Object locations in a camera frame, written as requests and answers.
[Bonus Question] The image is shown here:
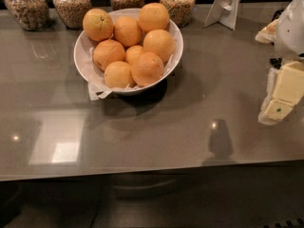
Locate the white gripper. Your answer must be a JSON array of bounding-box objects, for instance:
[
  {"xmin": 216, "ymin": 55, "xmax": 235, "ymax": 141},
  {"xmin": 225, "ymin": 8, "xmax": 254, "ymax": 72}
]
[{"xmin": 255, "ymin": 0, "xmax": 304, "ymax": 125}]

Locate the white paper bowl liner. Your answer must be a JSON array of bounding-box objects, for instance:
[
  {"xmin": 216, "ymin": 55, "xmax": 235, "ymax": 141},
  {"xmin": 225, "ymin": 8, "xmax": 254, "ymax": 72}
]
[{"xmin": 78, "ymin": 31, "xmax": 176, "ymax": 102}]

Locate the white ceramic bowl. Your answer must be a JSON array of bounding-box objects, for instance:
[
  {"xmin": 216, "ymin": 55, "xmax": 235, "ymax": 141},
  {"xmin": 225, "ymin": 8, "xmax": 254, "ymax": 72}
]
[{"xmin": 73, "ymin": 21, "xmax": 183, "ymax": 100}]

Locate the white folded card stand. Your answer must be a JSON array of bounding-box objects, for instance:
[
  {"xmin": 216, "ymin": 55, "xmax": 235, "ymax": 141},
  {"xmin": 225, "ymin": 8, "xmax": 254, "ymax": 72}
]
[{"xmin": 204, "ymin": 0, "xmax": 241, "ymax": 30}]

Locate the small orange in centre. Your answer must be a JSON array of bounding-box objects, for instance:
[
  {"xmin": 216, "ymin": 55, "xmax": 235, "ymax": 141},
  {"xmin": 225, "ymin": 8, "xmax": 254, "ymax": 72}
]
[{"xmin": 125, "ymin": 45, "xmax": 143, "ymax": 65}]

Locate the far left glass grain jar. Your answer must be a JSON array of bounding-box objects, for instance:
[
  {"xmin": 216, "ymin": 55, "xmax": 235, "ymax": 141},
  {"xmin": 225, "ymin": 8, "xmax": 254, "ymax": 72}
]
[{"xmin": 4, "ymin": 0, "xmax": 49, "ymax": 31}]

